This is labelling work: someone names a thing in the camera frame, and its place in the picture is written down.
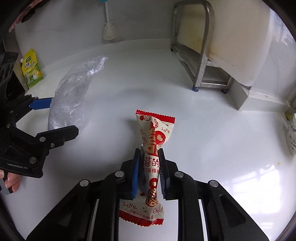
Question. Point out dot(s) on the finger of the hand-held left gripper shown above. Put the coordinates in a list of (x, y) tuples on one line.
[(41, 103), (67, 133)]

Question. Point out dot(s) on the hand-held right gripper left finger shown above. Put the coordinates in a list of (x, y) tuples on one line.
[(136, 173)]

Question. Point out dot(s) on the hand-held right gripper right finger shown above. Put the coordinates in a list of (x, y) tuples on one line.
[(163, 176)]

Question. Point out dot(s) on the clear plastic bag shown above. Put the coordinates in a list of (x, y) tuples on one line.
[(69, 97)]

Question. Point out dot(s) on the red white snack wrapper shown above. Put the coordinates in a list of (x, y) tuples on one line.
[(150, 143)]

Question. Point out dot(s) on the person's left hand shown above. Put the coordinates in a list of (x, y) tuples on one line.
[(11, 183)]

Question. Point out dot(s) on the green yellow seasoning pouch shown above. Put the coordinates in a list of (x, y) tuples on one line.
[(32, 71)]

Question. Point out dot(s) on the orange waffle cloth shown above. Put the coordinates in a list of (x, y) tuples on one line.
[(35, 2)]

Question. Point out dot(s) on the metal cutting board rack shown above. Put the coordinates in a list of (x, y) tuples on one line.
[(201, 64)]

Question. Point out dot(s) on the floral ceramic bowl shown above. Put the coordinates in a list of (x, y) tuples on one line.
[(291, 136)]

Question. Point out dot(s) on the white cutting board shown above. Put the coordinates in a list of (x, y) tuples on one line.
[(242, 46)]

